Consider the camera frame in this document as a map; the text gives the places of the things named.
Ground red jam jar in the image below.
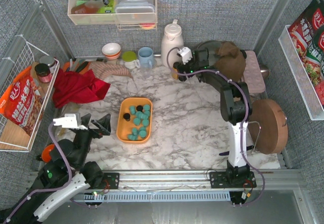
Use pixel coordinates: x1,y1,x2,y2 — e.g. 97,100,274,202
34,63,52,83

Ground green lidded cup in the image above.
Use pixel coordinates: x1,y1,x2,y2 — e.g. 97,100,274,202
122,51,140,69

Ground striped pink cloth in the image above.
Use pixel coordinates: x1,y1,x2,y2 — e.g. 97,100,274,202
89,61,132,80

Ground orange round lid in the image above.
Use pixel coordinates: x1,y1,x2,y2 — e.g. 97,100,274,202
41,144,55,163

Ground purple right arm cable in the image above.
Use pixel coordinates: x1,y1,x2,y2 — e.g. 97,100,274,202
166,47,266,207

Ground blue mug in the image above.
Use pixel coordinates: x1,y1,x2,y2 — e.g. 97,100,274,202
138,47,155,68

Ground red cloth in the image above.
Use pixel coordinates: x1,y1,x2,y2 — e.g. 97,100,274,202
52,69,110,108

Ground white side wall rack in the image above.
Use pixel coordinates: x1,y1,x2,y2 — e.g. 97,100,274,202
278,25,323,121

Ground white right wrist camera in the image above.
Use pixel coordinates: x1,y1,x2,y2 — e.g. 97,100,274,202
177,47,192,64

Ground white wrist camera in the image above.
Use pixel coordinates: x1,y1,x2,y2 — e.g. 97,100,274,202
53,113,87,130
177,47,192,64

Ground round wooden board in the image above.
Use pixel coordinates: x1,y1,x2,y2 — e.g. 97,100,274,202
248,99,288,155

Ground green capsule with number 3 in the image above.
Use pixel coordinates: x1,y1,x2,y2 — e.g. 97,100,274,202
133,117,141,126

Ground red noodle package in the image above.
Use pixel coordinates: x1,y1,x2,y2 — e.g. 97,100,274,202
288,0,323,104

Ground yellow bottle black cap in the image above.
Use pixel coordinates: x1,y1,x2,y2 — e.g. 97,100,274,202
172,68,179,80

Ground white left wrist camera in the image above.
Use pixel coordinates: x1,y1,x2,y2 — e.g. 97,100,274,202
53,113,87,130

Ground green capsule number 3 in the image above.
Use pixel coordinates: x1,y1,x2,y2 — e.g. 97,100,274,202
143,104,151,111

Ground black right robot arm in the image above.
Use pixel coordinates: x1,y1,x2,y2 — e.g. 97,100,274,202
167,47,252,184

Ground black coffee capsule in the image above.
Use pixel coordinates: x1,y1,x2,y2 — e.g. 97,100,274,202
136,105,143,111

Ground white orange striped bowl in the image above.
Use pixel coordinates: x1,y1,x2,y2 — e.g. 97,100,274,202
102,43,121,59

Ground orange plastic storage basket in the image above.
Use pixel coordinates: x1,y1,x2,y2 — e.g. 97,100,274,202
116,97,153,144

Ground orange snack bag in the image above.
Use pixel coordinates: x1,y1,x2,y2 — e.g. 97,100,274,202
1,66,42,136

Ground green capsule late added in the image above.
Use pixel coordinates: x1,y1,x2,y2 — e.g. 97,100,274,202
128,134,138,141

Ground green capsule top edge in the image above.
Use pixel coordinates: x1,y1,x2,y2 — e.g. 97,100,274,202
142,119,150,127

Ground green capsule with chinese text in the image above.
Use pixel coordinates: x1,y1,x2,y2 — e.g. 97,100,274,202
135,111,143,119

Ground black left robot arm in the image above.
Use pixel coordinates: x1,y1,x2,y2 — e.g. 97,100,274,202
1,114,115,223

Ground pink ice cube tray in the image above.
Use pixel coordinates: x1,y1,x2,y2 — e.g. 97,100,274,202
242,50,266,94

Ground white thermos jug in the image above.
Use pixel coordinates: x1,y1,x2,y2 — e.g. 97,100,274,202
161,19,184,67

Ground clear plastic food containers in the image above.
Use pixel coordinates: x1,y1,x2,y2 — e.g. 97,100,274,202
114,0,155,24

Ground cream wall rack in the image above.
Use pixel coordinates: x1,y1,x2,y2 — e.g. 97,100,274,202
67,0,157,30

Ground steel pot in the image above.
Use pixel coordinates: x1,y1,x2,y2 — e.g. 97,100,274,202
192,40,236,58

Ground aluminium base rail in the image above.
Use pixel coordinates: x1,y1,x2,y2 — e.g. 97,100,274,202
103,169,306,192

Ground brown cloth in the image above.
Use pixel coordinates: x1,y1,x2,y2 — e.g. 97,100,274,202
214,41,246,82

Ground white wire wall basket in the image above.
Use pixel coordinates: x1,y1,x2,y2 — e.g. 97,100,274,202
1,41,60,153

